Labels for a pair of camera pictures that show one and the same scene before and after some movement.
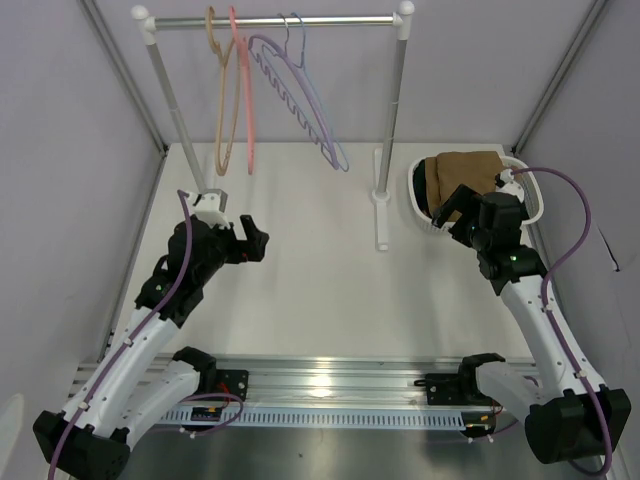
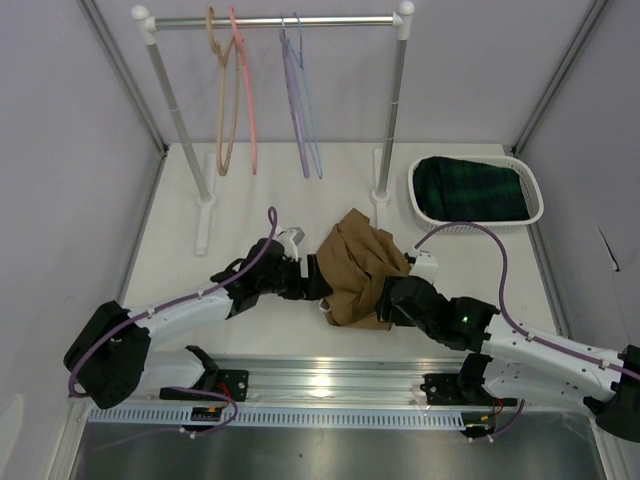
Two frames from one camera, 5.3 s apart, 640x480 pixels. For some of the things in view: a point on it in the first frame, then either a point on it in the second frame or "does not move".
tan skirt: [446, 171] to [359, 257]
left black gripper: [240, 252] to [311, 288]
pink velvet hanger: [248, 91] does not move
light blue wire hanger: [293, 79] to [306, 114]
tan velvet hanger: [223, 61] does not move
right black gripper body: [470, 234] to [398, 317]
